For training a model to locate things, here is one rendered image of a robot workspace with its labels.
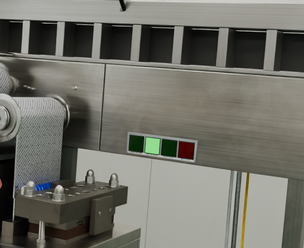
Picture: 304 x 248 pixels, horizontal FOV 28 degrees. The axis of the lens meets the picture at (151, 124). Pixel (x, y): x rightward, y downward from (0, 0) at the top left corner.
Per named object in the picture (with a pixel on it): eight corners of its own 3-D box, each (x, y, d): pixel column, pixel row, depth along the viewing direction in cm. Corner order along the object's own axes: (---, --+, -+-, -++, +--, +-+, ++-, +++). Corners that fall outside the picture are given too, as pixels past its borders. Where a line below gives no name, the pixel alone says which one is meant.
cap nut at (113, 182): (106, 186, 208) (107, 172, 208) (111, 184, 211) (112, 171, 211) (115, 187, 207) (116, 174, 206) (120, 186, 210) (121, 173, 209)
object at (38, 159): (13, 198, 188) (16, 138, 186) (57, 188, 209) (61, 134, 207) (14, 198, 188) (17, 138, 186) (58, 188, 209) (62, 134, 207)
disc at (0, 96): (-22, 134, 192) (-13, 88, 190) (-21, 134, 193) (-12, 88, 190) (15, 148, 186) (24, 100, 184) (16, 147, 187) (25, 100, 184)
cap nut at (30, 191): (21, 195, 183) (22, 180, 182) (29, 194, 186) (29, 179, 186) (31, 197, 181) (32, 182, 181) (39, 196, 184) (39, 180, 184)
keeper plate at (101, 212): (88, 234, 191) (91, 199, 190) (105, 228, 200) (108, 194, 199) (95, 235, 190) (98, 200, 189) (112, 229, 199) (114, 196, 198)
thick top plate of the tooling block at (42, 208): (14, 215, 183) (15, 195, 182) (87, 196, 219) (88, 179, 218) (58, 225, 176) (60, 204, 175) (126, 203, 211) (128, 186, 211)
